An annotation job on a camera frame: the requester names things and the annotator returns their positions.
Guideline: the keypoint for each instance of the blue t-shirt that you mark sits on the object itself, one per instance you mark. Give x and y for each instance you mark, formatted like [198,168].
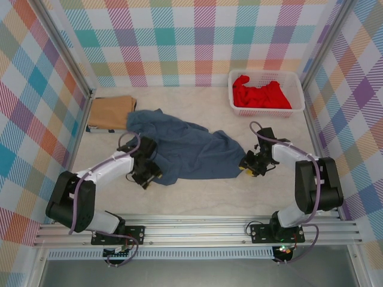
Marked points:
[191,149]

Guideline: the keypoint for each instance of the red t-shirt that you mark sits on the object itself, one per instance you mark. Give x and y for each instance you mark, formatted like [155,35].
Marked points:
[260,97]

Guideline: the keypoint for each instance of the grey metal panel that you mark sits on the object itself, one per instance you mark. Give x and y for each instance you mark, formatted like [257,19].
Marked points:
[194,275]

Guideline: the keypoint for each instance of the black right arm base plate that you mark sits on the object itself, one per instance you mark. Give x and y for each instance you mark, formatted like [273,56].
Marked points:
[258,234]

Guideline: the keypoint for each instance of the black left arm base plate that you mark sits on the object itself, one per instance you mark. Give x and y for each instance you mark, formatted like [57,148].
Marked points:
[137,234]

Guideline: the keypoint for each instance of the folded tan t-shirt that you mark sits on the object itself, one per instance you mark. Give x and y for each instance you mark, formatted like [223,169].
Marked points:
[110,112]

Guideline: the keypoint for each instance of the white plastic basket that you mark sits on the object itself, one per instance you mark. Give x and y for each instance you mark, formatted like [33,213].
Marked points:
[260,113]

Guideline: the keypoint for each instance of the aluminium side rail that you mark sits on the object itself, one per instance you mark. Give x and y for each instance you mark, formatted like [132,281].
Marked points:
[76,149]

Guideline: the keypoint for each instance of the aluminium frame post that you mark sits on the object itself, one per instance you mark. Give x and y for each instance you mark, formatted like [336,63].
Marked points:
[68,48]
[326,45]

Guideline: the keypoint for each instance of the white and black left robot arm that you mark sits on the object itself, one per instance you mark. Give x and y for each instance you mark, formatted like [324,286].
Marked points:
[116,169]

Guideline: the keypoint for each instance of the aluminium mounting rail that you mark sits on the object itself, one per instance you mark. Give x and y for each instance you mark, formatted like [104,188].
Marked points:
[194,231]

